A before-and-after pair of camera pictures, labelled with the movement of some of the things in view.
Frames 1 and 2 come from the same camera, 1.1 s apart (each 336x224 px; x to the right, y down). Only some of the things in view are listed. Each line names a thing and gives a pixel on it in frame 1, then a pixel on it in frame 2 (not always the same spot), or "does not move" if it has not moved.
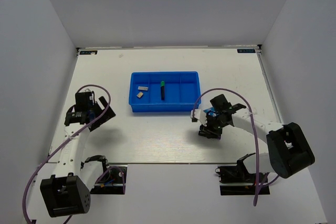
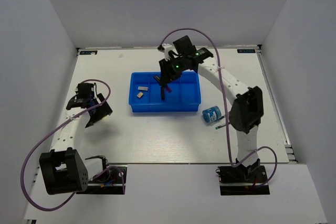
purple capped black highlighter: x=210 y=136 → x=158 y=79
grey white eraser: x=143 y=88 does not move
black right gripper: x=209 y=130 → x=167 y=76
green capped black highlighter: x=163 y=90 does not move
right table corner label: x=246 y=51 does not move
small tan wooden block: x=139 y=94 does not move
